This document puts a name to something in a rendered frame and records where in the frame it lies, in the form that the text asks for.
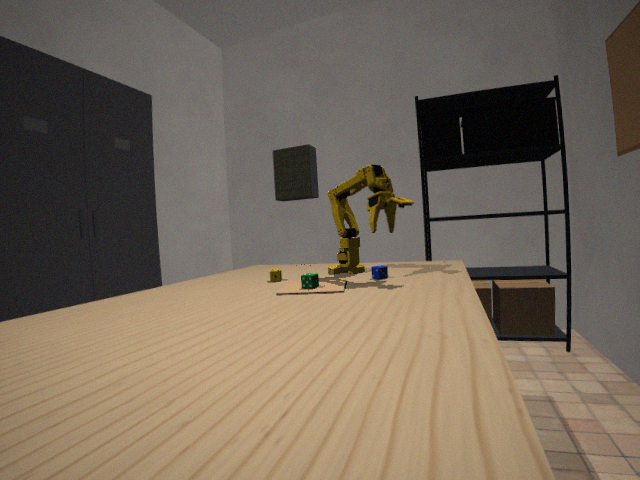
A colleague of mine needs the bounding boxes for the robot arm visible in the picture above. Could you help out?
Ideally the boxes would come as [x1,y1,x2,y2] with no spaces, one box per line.
[328,164,394,274]

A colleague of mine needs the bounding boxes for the blue die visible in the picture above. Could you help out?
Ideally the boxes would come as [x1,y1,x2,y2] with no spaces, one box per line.
[371,266,388,279]

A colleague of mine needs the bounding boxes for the green die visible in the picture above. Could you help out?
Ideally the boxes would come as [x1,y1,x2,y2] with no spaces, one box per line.
[301,273,319,289]

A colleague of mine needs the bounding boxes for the yellow die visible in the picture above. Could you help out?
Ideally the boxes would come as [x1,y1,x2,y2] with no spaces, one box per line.
[270,269,282,282]

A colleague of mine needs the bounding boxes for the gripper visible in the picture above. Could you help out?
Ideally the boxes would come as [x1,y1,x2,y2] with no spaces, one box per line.
[367,191,414,233]

